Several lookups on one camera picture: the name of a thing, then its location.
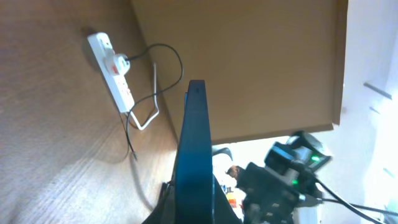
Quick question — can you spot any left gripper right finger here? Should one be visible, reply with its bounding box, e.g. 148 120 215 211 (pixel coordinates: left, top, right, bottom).
214 177 242 224

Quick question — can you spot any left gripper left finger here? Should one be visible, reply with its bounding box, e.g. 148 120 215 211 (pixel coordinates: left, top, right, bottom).
142 182 175 224

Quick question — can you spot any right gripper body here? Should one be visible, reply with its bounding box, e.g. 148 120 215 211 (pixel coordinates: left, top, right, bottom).
237 162 300 224

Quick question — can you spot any blue Samsung Galaxy smartphone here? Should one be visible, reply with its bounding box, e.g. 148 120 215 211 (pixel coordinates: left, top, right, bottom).
175 80 214 224

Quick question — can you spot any black USB charging cable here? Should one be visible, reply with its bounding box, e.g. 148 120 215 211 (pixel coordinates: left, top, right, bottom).
120 42 184 161

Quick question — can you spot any white USB charger adapter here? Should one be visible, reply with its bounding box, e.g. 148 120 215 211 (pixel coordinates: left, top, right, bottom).
104 54 131 76

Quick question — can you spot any person in background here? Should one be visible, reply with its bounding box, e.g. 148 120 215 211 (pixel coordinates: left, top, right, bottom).
226 166 245 181

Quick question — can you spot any white power strip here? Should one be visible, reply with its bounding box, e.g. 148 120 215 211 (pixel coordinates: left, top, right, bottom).
87 32 134 113

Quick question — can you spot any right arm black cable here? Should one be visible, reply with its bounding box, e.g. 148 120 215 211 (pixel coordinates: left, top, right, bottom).
310 174 398 224

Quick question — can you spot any white power strip cord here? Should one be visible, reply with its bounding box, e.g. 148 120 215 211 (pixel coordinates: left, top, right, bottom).
126 62 160 131

